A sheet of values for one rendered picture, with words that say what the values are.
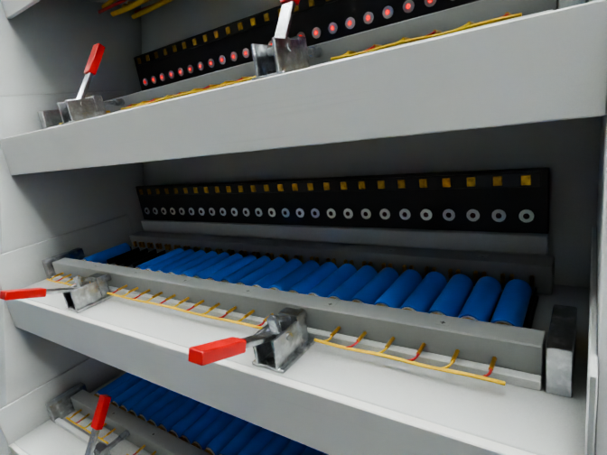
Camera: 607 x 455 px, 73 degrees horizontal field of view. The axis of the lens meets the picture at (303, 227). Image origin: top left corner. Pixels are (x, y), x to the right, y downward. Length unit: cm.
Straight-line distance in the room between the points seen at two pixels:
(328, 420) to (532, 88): 21
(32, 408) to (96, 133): 40
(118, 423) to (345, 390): 38
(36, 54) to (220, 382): 51
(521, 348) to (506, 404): 3
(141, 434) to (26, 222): 31
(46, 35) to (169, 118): 37
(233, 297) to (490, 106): 25
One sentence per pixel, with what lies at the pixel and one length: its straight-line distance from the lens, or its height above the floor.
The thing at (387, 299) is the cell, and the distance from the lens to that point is 32.
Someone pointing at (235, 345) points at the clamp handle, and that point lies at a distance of 26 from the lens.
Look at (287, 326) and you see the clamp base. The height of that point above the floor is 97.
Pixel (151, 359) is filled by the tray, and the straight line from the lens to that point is 39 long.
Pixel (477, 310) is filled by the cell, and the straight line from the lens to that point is 30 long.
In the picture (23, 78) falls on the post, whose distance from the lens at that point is 66.
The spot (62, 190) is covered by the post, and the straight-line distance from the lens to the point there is 66.
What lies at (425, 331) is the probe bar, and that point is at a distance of 27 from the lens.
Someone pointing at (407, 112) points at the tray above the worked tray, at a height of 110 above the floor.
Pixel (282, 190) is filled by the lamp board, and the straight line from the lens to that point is 46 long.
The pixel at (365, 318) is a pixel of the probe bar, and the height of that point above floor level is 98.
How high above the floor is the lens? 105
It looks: 3 degrees down
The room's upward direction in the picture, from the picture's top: straight up
